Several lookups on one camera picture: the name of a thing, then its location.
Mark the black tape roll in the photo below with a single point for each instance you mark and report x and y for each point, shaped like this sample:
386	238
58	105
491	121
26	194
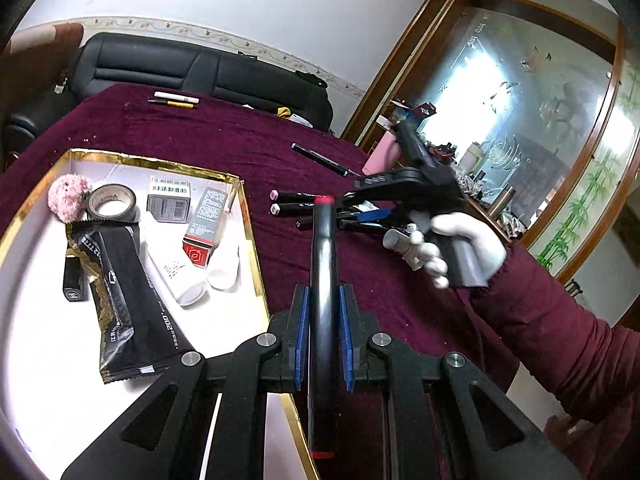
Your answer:
112	202

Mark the blue capped black marker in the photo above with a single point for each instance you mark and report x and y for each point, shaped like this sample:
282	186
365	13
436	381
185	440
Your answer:
321	160

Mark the red capped black marker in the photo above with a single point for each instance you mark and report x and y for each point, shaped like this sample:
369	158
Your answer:
324	325

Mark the pink flower ball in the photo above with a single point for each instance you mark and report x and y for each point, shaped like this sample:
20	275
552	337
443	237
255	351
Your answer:
68	195

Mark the small black box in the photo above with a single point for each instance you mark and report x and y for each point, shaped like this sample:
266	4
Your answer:
74	280

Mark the yellow object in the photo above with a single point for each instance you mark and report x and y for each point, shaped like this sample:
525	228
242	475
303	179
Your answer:
284	112

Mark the brown armchair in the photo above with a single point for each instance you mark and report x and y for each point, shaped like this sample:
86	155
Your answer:
33	59

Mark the maroon sleeved right forearm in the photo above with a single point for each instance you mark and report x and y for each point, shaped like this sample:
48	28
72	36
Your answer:
591	368

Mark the black snack pouch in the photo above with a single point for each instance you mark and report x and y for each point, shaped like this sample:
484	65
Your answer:
138	334

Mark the black leather sofa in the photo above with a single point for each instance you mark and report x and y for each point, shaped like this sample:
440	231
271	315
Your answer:
174	66

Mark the grey barcode box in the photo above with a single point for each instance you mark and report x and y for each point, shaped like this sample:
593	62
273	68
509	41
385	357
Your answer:
169	200

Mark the white marker pen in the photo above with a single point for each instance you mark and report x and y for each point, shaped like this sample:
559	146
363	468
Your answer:
168	96

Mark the gold rimmed white tray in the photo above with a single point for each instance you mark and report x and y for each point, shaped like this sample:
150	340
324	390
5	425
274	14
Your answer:
157	436

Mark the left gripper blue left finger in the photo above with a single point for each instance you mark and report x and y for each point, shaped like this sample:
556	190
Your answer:
296	338

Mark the red grey slim box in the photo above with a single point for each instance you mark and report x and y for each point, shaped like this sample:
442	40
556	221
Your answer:
205	227

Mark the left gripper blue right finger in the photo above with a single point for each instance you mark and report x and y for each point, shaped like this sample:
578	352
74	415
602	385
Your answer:
353	340

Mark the wooden framed mirror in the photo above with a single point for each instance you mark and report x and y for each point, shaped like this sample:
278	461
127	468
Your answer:
546	91

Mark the white gloved right hand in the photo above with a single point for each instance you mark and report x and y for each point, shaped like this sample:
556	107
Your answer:
423	255

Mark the pink capped marker upper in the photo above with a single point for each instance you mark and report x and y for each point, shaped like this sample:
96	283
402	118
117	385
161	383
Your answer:
281	197

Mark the maroon bed cover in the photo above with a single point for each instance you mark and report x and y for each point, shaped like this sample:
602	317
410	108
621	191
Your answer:
260	185

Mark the black yellow pen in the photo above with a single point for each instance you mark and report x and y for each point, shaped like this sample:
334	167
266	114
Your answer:
171	103

